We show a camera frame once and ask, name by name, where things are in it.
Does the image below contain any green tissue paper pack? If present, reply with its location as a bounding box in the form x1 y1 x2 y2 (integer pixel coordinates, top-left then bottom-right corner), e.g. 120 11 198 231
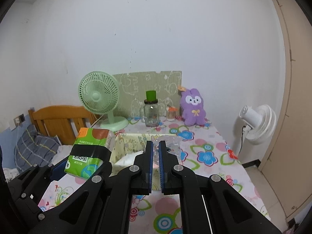
65 127 116 180

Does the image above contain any clear plastic packet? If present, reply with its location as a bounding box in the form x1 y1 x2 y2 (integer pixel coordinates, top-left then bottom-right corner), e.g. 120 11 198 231
151 135 182 168

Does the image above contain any grey plaid pillow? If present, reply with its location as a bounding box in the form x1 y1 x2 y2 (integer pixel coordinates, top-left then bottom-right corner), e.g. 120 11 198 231
14 124 61 173

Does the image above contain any yellow cartoon fabric storage box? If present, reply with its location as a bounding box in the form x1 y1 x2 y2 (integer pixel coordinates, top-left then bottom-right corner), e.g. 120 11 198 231
110 133 160 176

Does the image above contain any beige wooden door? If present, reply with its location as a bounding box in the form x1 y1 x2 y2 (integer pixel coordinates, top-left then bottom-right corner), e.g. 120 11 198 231
259 0 311 221

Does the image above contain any floral tablecloth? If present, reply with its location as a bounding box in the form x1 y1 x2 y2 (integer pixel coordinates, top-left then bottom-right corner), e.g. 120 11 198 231
37 116 271 234

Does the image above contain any green desk fan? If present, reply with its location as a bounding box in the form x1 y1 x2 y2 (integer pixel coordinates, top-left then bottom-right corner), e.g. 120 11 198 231
78 71 129 132

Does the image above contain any white standing fan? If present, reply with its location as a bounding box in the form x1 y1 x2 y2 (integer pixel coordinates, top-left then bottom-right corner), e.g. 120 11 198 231
239 105 277 145

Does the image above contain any glass mason jar mug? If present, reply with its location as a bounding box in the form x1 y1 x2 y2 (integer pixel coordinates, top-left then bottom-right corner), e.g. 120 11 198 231
140 99 159 127

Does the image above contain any green cartoon cardboard panel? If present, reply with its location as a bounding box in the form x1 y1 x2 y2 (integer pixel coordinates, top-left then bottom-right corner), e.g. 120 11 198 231
114 71 182 118

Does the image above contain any cotton swab jar orange lid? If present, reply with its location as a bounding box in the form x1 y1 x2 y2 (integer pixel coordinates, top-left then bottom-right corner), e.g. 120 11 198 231
166 105 178 121

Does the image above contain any purple plush bunny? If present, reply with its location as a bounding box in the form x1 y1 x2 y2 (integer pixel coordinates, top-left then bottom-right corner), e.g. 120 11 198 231
180 88 206 126

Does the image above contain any green plastic cup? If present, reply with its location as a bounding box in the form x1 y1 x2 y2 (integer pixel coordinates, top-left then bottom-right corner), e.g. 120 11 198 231
146 90 157 102

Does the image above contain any wall power outlet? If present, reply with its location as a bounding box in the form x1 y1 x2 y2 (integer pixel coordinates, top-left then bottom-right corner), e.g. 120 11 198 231
13 113 25 127

